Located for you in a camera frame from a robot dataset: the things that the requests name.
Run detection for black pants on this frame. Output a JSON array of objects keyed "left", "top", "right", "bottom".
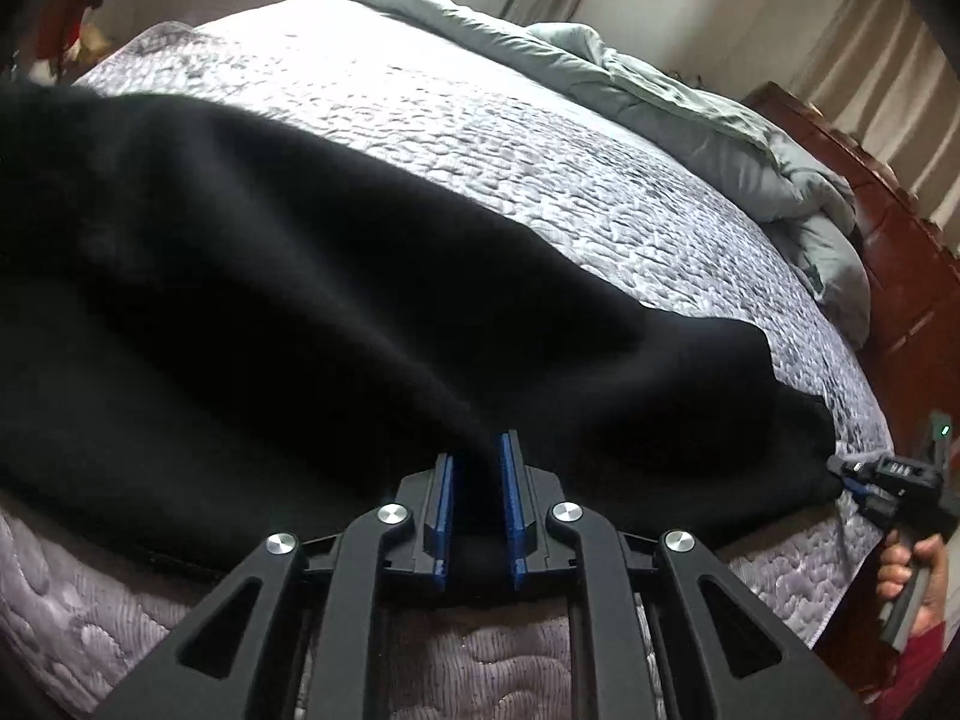
[{"left": 2, "top": 83, "right": 839, "bottom": 575}]

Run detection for person's right hand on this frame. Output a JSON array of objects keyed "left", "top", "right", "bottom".
[{"left": 875, "top": 528, "right": 954, "bottom": 639}]

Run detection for red-brown wooden headboard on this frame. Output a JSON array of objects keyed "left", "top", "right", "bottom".
[{"left": 745, "top": 82, "right": 960, "bottom": 454}]

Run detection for grey quilted bedspread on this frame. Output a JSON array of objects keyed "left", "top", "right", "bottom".
[{"left": 2, "top": 0, "right": 890, "bottom": 718}]

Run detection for grey-green duvet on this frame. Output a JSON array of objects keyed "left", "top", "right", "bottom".
[{"left": 345, "top": 0, "right": 871, "bottom": 349}]

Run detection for beige curtain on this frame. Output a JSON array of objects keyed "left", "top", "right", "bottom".
[{"left": 784, "top": 0, "right": 958, "bottom": 250}]

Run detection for red hanging garment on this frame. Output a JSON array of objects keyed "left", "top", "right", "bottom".
[{"left": 34, "top": 0, "right": 91, "bottom": 62}]

